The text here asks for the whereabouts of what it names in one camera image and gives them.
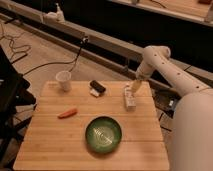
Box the green bowl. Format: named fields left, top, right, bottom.
left=85, top=116, right=122, bottom=154

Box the white object on ledge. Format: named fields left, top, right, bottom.
left=44, top=4, right=65, bottom=22

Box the black chair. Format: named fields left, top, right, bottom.
left=0, top=46, right=36, bottom=162

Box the black cable on floor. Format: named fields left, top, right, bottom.
left=0, top=23, right=90, bottom=77

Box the black and white snack bar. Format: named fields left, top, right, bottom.
left=90, top=80, right=106, bottom=97

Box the white plastic cup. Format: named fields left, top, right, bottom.
left=56, top=71, right=71, bottom=91

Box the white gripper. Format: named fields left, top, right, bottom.
left=131, top=63, right=152, bottom=93

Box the white tube box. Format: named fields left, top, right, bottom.
left=124, top=84, right=136, bottom=110

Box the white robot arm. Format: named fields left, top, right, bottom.
left=132, top=45, right=213, bottom=171

